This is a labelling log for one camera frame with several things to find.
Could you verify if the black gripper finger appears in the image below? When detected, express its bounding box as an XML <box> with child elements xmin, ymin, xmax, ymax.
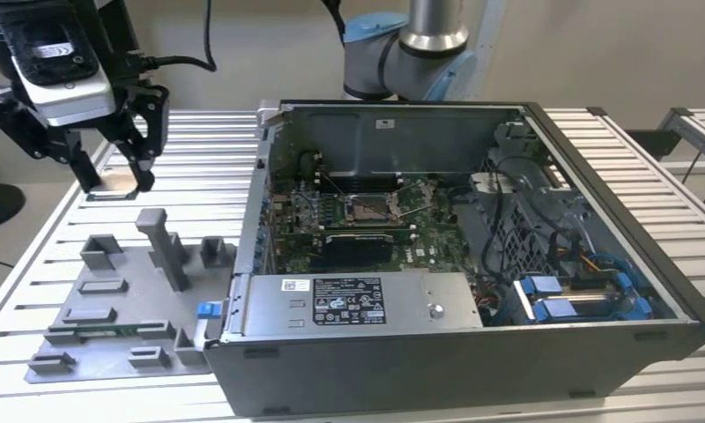
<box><xmin>101</xmin><ymin>83</ymin><xmax>173</xmax><ymax>194</ymax></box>
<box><xmin>0</xmin><ymin>87</ymin><xmax>105</xmax><ymax>194</ymax></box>

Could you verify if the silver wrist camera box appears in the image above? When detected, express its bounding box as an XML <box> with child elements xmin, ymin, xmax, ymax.
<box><xmin>8</xmin><ymin>19</ymin><xmax>120</xmax><ymax>130</ymax></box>

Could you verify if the black wire in case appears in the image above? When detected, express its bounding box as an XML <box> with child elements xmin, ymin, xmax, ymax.
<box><xmin>481</xmin><ymin>169</ymin><xmax>552</xmax><ymax>277</ymax></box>

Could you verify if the blue disk wire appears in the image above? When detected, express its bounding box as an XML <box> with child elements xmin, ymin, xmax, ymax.
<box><xmin>587</xmin><ymin>251</ymin><xmax>633</xmax><ymax>277</ymax></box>

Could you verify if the silver power supply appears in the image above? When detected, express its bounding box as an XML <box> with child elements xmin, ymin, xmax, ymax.
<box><xmin>244</xmin><ymin>271</ymin><xmax>485</xmax><ymax>341</ymax></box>

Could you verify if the grey perforated disk bay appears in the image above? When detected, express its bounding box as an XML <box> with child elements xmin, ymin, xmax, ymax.
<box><xmin>455</xmin><ymin>169</ymin><xmax>571</xmax><ymax>277</ymax></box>

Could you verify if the hard disk in blue carrier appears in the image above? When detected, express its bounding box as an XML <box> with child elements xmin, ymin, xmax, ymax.
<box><xmin>513</xmin><ymin>271</ymin><xmax>636</xmax><ymax>294</ymax></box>
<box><xmin>528</xmin><ymin>294</ymin><xmax>653</xmax><ymax>323</ymax></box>

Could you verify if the thin metal locking lever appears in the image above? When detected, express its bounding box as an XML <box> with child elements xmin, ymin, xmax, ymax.
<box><xmin>323</xmin><ymin>171</ymin><xmax>349</xmax><ymax>197</ymax></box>

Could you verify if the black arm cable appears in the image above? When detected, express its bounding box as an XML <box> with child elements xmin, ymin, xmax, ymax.
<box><xmin>320</xmin><ymin>0</ymin><xmax>349</xmax><ymax>46</ymax></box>

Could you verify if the CPU socket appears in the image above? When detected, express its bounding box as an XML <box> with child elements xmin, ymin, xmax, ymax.
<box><xmin>344</xmin><ymin>193</ymin><xmax>403</xmax><ymax>225</ymax></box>

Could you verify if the black stand pole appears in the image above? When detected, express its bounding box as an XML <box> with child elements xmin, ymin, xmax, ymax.
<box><xmin>96</xmin><ymin>0</ymin><xmax>145</xmax><ymax>56</ymax></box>

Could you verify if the green motherboard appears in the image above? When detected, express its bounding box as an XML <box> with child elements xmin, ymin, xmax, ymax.
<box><xmin>267</xmin><ymin>175</ymin><xmax>477</xmax><ymax>275</ymax></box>

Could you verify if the silver case latch lever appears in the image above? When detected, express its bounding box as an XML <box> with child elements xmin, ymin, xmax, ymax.
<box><xmin>192</xmin><ymin>297</ymin><xmax>228</xmax><ymax>352</ymax></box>

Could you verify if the green RAM stick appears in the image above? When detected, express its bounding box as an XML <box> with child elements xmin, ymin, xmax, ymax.
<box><xmin>47</xmin><ymin>323</ymin><xmax>173</xmax><ymax>337</ymax></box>

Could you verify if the black table bracket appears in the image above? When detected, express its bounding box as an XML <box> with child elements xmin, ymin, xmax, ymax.
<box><xmin>624</xmin><ymin>129</ymin><xmax>681</xmax><ymax>160</ymax></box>

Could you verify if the black open PC case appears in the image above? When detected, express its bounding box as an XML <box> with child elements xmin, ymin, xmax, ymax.
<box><xmin>203</xmin><ymin>99</ymin><xmax>705</xmax><ymax>418</ymax></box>

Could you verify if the black camera cable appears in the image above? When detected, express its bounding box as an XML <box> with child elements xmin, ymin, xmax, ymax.
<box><xmin>144</xmin><ymin>0</ymin><xmax>219</xmax><ymax>74</ymax></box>

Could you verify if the grey parts rack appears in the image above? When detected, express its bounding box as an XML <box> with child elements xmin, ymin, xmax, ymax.
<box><xmin>23</xmin><ymin>208</ymin><xmax>240</xmax><ymax>384</ymax></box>

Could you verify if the metal socket cover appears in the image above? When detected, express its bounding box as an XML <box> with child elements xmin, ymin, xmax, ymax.
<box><xmin>396</xmin><ymin>182</ymin><xmax>440</xmax><ymax>218</ymax></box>

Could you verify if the silver CPU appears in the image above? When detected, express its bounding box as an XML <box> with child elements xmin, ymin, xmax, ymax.
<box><xmin>85</xmin><ymin>174</ymin><xmax>140</xmax><ymax>202</ymax></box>

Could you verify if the black graphics card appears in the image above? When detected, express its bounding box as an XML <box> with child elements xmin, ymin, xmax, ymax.
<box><xmin>320</xmin><ymin>232</ymin><xmax>396</xmax><ymax>271</ymax></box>

